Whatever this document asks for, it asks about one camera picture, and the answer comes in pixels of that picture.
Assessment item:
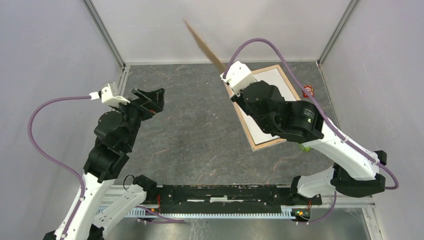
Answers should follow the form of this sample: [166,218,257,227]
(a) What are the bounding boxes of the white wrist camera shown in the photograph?
[220,61,257,97]
[89,82,131,107]

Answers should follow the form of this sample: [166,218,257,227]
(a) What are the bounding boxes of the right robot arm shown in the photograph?
[230,80,387,204]

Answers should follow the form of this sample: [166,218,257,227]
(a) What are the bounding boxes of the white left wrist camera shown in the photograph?
[89,82,131,107]

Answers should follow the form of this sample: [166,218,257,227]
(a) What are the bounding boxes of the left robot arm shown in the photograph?
[44,85,165,240]

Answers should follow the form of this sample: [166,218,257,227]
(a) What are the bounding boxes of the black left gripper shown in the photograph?
[111,86,166,149]

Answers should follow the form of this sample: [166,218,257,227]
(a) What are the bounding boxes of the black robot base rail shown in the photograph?
[99,184,377,223]

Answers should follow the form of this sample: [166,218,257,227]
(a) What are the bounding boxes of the brown cardboard backing board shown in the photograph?
[183,19,226,73]

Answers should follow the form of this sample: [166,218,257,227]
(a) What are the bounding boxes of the printed photo with white border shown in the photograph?
[233,65,301,151]

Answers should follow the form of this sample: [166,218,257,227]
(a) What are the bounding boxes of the light wooden picture frame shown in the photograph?
[225,64,302,152]

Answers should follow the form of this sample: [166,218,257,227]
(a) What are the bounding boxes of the aluminium corner post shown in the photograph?
[82,0,126,70]
[316,0,360,69]

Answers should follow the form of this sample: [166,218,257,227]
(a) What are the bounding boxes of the aluminium corner post left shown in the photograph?
[82,0,126,70]

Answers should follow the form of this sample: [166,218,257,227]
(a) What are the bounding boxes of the aluminium corner post right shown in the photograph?
[316,0,360,69]

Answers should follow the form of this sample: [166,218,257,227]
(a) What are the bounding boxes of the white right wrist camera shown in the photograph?
[220,61,257,97]

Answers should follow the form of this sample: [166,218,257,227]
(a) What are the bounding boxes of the red monster toy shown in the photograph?
[302,85,315,98]

